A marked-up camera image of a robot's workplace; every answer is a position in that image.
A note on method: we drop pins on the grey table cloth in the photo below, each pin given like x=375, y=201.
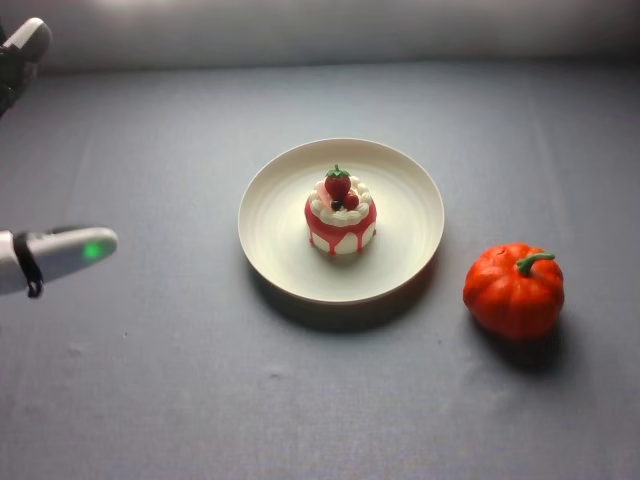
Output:
x=150, y=400

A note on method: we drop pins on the toy strawberry cake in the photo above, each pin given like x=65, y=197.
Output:
x=340, y=232

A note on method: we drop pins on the white round plate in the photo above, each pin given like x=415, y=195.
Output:
x=400, y=235

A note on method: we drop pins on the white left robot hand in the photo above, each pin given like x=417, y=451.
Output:
x=65, y=252

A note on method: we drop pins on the orange toy pumpkin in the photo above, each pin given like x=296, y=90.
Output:
x=510, y=300

